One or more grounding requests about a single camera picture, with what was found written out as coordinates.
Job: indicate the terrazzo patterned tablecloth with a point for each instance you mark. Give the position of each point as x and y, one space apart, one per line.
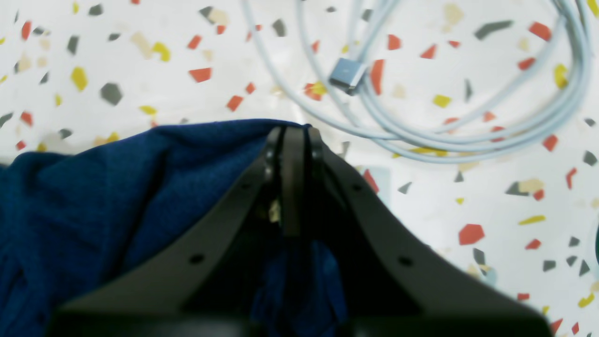
77 74

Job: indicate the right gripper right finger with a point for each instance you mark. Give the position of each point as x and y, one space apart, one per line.
392 284

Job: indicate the dark blue t-shirt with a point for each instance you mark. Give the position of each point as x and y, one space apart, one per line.
71 223

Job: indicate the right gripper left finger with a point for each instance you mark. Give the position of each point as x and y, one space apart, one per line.
199 285

